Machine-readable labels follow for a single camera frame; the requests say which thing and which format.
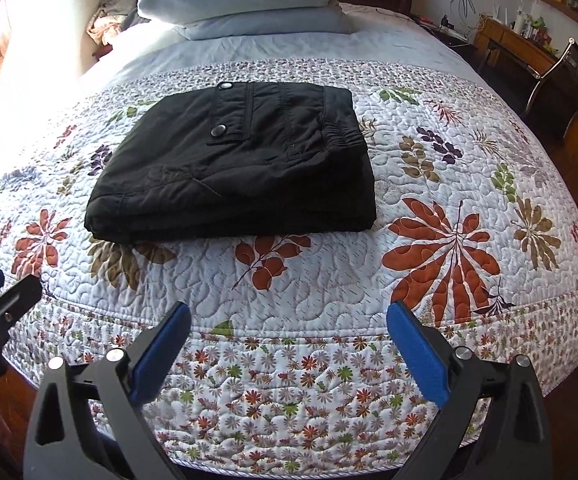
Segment floral quilted bedspread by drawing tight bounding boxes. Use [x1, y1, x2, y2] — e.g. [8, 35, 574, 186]
[0, 2, 578, 472]

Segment flat light blue pillow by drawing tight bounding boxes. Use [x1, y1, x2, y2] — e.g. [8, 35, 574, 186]
[176, 4, 354, 42]

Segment metal frame chair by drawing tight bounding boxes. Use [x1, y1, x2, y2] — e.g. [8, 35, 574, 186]
[486, 36, 578, 139]

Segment dark wooden nightstand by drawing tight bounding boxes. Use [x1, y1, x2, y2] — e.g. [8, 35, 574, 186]
[438, 14, 478, 67]

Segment wooden desk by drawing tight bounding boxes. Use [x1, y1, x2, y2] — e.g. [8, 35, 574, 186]
[474, 16, 570, 111]

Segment pile of crumpled clothes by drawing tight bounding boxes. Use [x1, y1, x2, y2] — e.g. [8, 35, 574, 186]
[87, 0, 146, 47]

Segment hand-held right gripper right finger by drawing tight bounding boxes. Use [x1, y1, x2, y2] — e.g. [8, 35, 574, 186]
[387, 301, 553, 480]

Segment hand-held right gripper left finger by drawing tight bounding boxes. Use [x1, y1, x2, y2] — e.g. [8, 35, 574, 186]
[23, 301, 192, 480]

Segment black pants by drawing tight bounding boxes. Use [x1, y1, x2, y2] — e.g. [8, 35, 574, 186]
[84, 81, 376, 243]

